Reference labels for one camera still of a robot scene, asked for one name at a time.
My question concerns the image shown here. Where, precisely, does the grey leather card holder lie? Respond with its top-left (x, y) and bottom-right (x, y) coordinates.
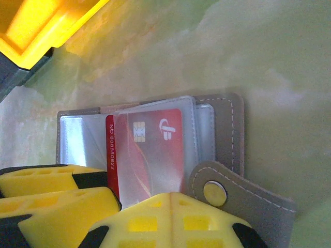
top-left (55, 91), bottom-right (297, 235)

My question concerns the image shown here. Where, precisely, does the red chip card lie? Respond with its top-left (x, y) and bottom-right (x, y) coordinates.
top-left (105, 108), bottom-right (188, 210)

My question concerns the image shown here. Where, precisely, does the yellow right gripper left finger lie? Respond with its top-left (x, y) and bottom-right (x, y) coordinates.
top-left (77, 192), bottom-right (172, 248)

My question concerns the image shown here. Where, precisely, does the yellow plastic bin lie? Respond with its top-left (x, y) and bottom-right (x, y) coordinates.
top-left (0, 0), bottom-right (110, 70)

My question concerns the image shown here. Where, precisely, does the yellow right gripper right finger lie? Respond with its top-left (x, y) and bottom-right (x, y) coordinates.
top-left (170, 192), bottom-right (270, 248)

